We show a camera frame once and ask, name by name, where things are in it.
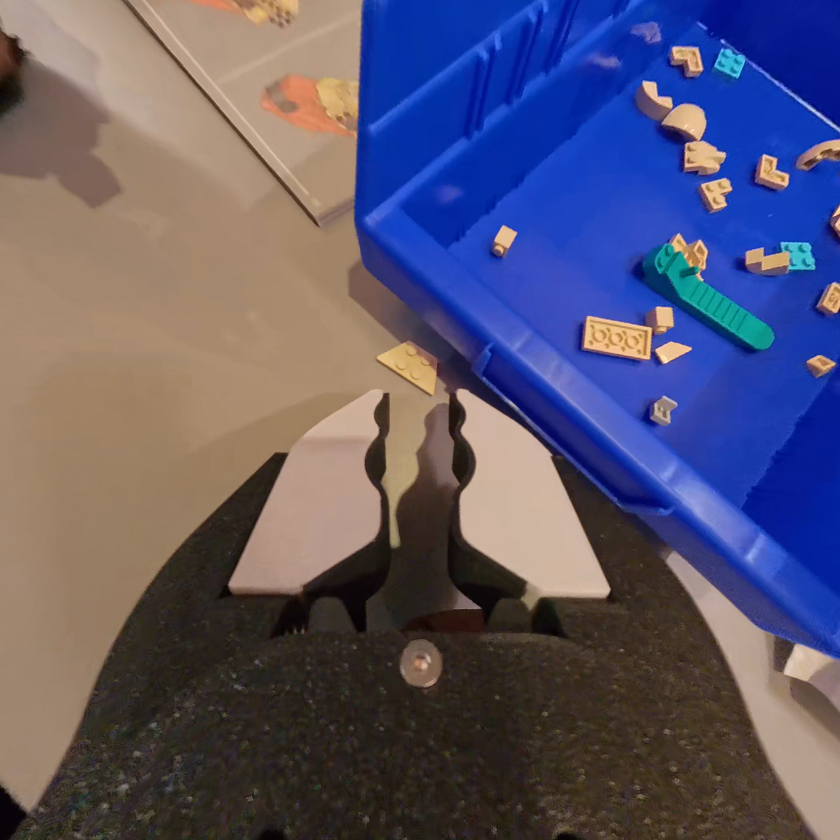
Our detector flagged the grey desk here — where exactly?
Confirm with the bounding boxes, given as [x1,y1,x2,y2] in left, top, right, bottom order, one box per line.
[0,0,840,815]

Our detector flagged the blue plastic bin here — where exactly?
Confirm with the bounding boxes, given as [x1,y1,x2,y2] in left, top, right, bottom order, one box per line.
[353,0,840,660]

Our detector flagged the scattered tan bricks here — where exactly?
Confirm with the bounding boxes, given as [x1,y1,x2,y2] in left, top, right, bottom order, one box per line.
[490,44,840,382]

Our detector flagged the tan wedge plate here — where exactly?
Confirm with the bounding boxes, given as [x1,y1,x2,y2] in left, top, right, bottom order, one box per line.
[377,340,442,396]

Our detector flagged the plain white sheet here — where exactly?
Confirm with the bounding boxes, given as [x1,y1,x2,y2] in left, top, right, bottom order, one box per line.
[783,640,840,699]

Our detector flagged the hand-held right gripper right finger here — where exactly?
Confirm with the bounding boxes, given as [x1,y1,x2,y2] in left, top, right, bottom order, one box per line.
[449,389,613,602]

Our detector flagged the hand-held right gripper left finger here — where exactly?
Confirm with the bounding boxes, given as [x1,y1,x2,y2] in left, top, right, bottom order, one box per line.
[230,389,393,599]

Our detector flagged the green brick separator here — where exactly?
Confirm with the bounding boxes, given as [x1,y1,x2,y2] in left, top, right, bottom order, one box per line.
[640,242,777,354]

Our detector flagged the grey instruction booklet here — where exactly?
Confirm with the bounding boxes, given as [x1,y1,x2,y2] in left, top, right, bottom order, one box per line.
[124,0,363,228]

